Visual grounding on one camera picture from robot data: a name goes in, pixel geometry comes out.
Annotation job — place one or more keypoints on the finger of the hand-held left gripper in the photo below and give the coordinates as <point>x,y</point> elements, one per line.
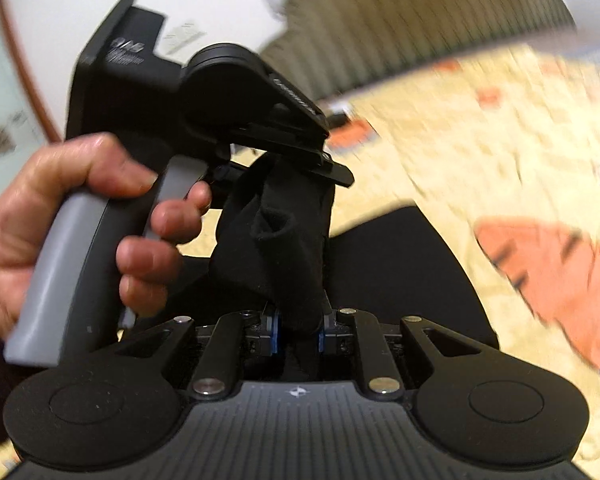
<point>305,160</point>

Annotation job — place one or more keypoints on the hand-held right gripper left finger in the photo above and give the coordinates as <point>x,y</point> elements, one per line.
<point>275,331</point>

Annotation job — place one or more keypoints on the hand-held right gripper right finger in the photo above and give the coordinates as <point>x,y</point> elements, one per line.
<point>321,341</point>

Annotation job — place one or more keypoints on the black pants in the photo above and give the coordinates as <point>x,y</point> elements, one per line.
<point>290,240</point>

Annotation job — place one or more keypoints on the person's left hand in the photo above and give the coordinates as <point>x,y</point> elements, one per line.
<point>25,210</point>

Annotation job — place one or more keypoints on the black power adapter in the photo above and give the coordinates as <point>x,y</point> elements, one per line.
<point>336,121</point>

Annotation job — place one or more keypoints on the olive green padded headboard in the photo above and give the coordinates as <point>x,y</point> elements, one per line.
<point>405,20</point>

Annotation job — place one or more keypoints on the yellow printed blanket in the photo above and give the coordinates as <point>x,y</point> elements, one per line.
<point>480,160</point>

